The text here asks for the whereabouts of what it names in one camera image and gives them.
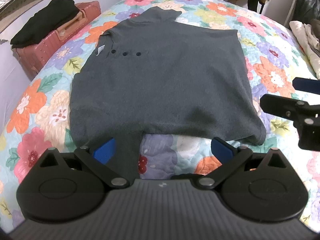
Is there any black bag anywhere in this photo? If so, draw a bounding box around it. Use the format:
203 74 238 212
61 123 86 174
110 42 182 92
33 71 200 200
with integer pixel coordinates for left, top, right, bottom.
295 0 320 28

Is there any dark grey polo shirt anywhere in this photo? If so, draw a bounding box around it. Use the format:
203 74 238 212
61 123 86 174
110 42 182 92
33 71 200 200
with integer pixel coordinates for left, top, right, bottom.
69 7 267 180

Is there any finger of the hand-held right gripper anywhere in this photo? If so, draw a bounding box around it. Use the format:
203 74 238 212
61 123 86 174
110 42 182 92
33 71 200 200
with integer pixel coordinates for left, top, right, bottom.
292 77 320 91
259 94 320 120

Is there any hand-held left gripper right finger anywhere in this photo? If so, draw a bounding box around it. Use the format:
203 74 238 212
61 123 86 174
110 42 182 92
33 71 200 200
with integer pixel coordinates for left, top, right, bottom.
194 137 287 190

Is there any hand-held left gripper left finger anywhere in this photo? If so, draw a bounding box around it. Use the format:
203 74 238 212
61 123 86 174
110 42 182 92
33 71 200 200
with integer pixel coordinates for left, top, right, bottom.
37 137 130 188

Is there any pile of cream clothes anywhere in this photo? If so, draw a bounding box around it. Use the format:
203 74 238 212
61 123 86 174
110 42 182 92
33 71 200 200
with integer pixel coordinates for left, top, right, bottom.
289 19 320 79

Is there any folded black cloth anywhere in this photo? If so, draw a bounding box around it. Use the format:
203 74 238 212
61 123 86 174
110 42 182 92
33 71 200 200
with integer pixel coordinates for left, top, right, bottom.
10 0 80 48

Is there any floral quilt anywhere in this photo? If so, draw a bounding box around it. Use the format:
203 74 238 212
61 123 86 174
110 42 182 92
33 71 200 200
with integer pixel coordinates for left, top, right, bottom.
0 0 320 233

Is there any pink suitcase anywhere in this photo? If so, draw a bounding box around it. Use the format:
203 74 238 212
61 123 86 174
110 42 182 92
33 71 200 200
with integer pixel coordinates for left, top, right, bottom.
14 1 102 80

